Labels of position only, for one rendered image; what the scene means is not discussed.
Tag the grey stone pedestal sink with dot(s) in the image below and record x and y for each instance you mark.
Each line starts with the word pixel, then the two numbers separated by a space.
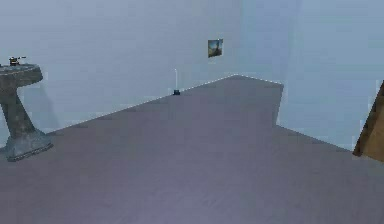
pixel 18 110

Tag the brown wooden door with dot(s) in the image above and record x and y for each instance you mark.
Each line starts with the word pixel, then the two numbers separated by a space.
pixel 372 130

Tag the small framed wall picture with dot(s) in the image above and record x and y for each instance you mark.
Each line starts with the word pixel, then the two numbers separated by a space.
pixel 215 48

